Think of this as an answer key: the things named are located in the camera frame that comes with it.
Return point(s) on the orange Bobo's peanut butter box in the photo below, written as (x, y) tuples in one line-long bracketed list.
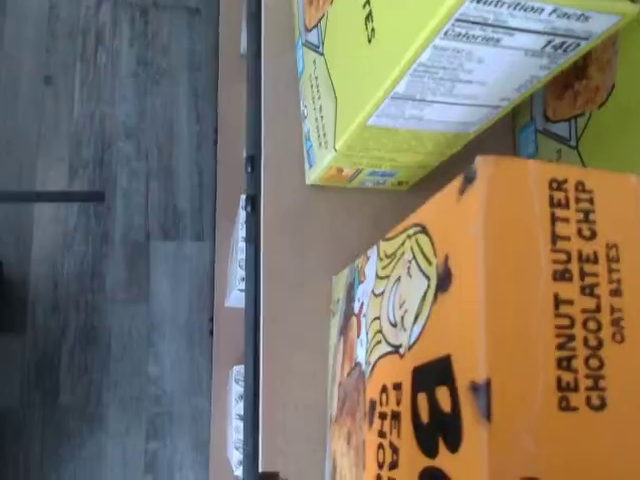
[(500, 300)]

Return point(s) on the black shelf beam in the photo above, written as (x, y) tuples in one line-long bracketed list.
[(252, 125)]

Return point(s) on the green Bobo's apple pie box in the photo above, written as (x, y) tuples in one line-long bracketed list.
[(400, 75), (600, 130)]

